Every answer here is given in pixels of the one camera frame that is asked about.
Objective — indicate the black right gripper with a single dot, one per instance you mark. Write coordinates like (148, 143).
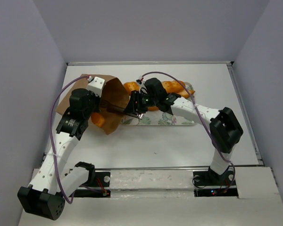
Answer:
(134, 107)

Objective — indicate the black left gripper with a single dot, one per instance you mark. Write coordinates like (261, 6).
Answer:
(97, 98)

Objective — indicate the metal tongs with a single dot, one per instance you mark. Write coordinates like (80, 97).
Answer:
(117, 109)

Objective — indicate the small fake bread piece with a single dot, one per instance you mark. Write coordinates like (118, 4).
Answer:
(97, 119)

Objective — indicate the brown paper bag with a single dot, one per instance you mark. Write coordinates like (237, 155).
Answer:
(113, 93)

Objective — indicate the short fake bread loaf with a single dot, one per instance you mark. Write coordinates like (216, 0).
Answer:
(182, 93)

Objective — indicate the long scored fake baguette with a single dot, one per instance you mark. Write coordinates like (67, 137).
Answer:
(169, 86)

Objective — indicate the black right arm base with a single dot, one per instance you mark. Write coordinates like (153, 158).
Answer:
(208, 184)

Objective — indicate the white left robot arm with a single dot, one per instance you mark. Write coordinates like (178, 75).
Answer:
(47, 193)

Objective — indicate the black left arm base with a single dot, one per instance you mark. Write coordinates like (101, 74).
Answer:
(92, 183)

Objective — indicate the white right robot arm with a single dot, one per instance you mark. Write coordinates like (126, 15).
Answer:
(222, 126)

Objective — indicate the floral white serving tray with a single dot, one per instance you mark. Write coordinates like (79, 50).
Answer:
(158, 118)

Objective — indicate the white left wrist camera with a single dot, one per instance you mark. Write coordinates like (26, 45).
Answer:
(96, 85)

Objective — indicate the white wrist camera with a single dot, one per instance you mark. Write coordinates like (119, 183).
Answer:
(96, 85)
(141, 82)

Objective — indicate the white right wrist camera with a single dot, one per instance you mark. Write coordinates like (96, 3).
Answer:
(141, 82)

